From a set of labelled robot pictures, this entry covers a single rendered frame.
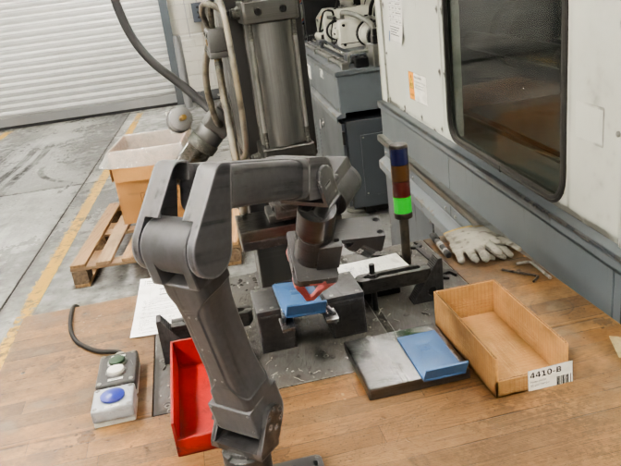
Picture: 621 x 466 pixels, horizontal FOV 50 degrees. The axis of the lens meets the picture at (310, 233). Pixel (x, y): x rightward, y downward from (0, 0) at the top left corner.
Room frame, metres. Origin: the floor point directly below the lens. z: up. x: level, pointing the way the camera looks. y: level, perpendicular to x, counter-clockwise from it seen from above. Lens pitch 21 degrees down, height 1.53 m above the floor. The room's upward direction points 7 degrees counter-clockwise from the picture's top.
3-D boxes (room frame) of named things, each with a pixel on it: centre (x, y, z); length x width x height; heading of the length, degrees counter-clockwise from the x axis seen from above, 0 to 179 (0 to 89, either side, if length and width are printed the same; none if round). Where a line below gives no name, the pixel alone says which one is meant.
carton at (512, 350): (0.98, -0.29, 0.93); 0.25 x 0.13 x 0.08; 9
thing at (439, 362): (0.96, -0.17, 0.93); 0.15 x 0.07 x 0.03; 8
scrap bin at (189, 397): (0.94, 0.20, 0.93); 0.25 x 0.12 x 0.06; 9
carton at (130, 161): (4.55, 1.00, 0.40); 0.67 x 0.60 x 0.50; 1
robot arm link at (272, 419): (0.73, 0.12, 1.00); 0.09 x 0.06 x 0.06; 56
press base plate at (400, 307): (1.22, 0.01, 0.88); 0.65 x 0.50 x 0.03; 99
